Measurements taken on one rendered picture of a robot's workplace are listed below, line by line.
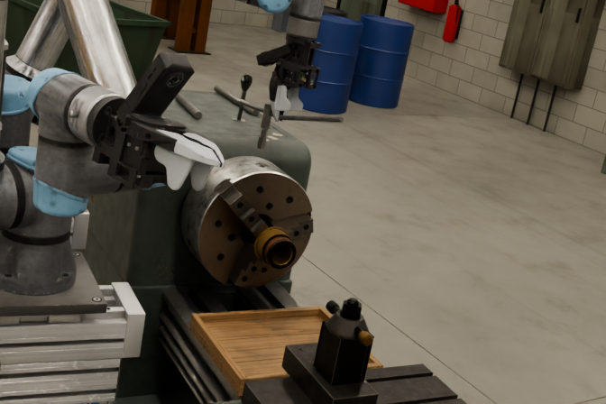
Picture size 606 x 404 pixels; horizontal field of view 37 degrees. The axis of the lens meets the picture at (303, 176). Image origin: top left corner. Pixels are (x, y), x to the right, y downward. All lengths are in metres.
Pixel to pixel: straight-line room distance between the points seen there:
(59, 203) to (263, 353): 0.94
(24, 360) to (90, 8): 0.63
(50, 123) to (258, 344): 1.04
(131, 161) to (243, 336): 1.11
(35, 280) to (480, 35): 9.68
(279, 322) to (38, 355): 0.77
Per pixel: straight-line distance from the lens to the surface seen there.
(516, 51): 10.23
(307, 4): 2.11
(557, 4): 9.91
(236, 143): 2.36
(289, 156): 2.41
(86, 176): 1.26
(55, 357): 1.68
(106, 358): 1.70
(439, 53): 11.49
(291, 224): 2.23
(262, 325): 2.22
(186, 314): 2.28
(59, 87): 1.23
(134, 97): 1.12
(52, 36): 2.12
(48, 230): 1.58
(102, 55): 1.38
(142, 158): 1.07
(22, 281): 1.60
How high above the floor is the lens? 1.87
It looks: 17 degrees down
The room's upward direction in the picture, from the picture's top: 11 degrees clockwise
